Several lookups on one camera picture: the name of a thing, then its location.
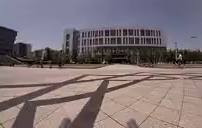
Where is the white building with grid windows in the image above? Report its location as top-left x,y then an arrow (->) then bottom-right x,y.
61,26 -> 168,65

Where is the row of trees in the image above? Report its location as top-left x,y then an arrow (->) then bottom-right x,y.
33,46 -> 202,65

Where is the group of people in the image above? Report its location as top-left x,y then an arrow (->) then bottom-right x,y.
26,58 -> 65,70

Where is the robot's own part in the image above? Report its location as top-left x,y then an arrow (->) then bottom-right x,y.
126,118 -> 139,128
59,117 -> 72,128

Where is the person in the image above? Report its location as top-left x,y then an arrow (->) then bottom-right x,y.
175,52 -> 185,69

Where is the small grey building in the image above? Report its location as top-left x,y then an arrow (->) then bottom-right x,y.
12,42 -> 33,59

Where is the street lamp pole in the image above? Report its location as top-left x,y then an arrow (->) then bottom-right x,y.
190,35 -> 198,63

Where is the dark glass building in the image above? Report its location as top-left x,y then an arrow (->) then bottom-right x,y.
0,22 -> 19,66

